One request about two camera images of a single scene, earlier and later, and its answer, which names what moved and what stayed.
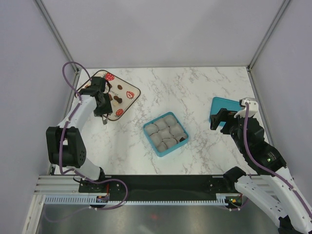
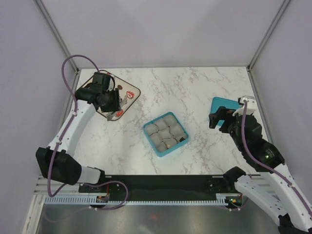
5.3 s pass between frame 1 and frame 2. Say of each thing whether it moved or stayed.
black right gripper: stayed
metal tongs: moved
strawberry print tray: stayed
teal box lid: stayed
